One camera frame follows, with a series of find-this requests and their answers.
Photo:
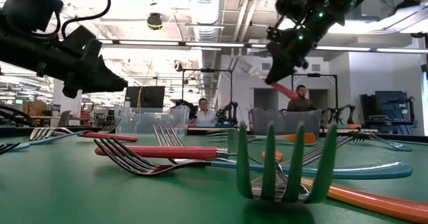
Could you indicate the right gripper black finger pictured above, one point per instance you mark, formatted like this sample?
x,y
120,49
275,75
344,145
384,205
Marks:
x,y
284,63

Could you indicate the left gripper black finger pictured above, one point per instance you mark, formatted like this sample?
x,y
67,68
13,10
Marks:
x,y
90,73

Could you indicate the background black robot arm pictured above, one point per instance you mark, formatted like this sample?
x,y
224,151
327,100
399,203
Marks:
x,y
230,112
184,108
341,110

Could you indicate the white square column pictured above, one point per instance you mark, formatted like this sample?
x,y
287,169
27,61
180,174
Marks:
x,y
67,107

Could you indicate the person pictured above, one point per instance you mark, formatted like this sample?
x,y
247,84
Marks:
x,y
301,105
204,116

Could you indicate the grey chair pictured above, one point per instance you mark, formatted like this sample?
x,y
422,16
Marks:
x,y
64,118

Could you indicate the dark grey plastic container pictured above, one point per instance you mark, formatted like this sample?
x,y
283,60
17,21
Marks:
x,y
287,122

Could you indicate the cardboard box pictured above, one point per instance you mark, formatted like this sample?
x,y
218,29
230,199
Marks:
x,y
33,108

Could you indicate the black computer monitor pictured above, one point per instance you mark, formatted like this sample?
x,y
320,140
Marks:
x,y
147,97

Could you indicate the long ceiling light bar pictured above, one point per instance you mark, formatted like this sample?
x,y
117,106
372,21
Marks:
x,y
214,45

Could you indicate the clear plastic container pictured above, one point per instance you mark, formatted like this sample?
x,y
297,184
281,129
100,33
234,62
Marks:
x,y
147,123

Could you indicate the background workbench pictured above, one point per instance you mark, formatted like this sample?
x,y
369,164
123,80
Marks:
x,y
217,129

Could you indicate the blue black equipment cart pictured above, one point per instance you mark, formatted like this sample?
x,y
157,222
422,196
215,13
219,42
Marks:
x,y
388,107

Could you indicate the green table mat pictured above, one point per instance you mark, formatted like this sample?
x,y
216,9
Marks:
x,y
83,197

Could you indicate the black metal stand frame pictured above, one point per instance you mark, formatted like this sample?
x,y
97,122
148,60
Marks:
x,y
314,74
207,70

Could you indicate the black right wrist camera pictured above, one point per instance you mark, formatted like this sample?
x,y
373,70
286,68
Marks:
x,y
291,0

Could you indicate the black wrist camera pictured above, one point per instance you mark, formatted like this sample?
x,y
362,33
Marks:
x,y
291,0
30,6

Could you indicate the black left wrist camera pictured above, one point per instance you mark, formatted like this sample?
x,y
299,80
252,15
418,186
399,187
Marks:
x,y
30,6

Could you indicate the black ceiling dome camera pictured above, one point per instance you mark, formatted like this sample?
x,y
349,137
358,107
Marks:
x,y
154,21

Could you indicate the black table frame rail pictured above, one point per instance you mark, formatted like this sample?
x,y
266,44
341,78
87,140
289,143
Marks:
x,y
6,131

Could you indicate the small black ceiling camera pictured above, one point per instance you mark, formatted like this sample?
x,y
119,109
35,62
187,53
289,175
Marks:
x,y
178,67

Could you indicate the silver ventilation duct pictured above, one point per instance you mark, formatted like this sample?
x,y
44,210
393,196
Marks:
x,y
205,10

